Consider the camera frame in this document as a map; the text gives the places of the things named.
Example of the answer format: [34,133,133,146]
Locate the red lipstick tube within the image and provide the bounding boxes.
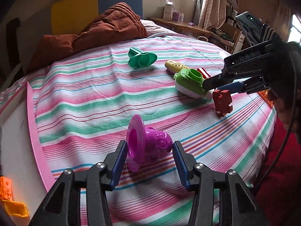
[197,67,211,79]

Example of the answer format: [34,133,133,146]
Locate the red building block piece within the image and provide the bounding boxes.
[212,90,233,117]

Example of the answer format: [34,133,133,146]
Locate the lime green plug adapter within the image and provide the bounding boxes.
[173,68,213,100]

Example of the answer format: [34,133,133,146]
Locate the yellow patterned oval case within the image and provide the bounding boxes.
[164,60,189,73]

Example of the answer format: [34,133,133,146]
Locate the orange plastic scoop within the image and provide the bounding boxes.
[2,199,29,218]

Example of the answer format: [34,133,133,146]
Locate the teal green plastic stamp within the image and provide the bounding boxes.
[128,47,158,69]

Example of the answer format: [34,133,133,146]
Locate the purple plastic funnel toy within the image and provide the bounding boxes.
[126,114,173,172]

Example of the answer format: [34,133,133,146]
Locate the brown massage comb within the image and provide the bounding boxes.
[257,90,274,109]

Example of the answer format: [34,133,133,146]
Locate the orange linked cubes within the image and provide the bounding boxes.
[0,176,13,201]

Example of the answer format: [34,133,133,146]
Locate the person right hand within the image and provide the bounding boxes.
[268,90,300,144]

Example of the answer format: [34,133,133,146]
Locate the wooden bedside shelf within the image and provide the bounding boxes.
[148,17,213,38]

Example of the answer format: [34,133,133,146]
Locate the pink curtain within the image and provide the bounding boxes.
[193,0,227,30]

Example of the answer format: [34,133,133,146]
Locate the pink white tray box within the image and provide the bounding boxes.
[1,83,55,217]

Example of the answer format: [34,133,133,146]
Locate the purple small box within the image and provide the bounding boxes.
[172,11,184,22]

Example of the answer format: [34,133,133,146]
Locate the white small box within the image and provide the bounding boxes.
[163,0,174,21]

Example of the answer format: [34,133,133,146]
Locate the striped bed sheet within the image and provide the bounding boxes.
[27,31,275,187]

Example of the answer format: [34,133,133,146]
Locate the rust brown quilt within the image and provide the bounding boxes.
[26,2,147,74]

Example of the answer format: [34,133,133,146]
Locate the grey yellow blue headboard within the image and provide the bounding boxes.
[17,0,143,73]

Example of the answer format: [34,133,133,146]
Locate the black cable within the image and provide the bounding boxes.
[253,44,298,189]

